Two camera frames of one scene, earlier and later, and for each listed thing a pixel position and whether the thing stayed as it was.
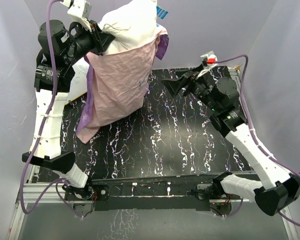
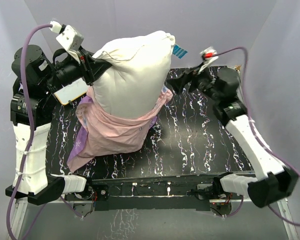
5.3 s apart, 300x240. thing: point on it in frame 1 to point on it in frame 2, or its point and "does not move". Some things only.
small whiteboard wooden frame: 78,85 does not move
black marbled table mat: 171,135 does not move
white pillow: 131,24 to 138,74
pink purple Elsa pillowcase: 118,83 to 106,136
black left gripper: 104,38 to 89,68
